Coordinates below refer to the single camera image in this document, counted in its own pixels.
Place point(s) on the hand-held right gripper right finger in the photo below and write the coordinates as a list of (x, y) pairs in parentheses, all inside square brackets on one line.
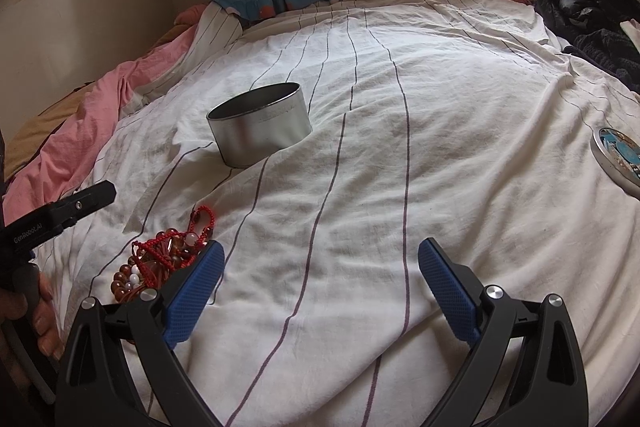
[(450, 292)]

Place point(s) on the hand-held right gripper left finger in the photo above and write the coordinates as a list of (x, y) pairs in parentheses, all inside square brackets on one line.
[(195, 292)]

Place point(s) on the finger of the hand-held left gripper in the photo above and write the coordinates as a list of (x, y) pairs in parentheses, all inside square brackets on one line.
[(65, 212)]

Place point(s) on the round silver tin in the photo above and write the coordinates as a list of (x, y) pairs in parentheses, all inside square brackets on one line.
[(260, 137)]

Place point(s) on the person's left hand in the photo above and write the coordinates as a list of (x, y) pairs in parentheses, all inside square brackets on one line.
[(47, 327)]

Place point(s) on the brown cloth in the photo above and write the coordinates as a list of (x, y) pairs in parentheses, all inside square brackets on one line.
[(40, 127)]

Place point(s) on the pink blanket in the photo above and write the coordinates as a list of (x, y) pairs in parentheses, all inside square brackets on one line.
[(90, 117)]

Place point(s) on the white striped duvet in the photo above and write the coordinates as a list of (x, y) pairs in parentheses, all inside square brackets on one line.
[(400, 207)]

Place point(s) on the round printed tin lid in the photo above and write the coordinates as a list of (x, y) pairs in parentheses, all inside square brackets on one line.
[(620, 157)]

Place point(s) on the dark knit cloth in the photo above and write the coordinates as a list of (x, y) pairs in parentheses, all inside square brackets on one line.
[(605, 52)]

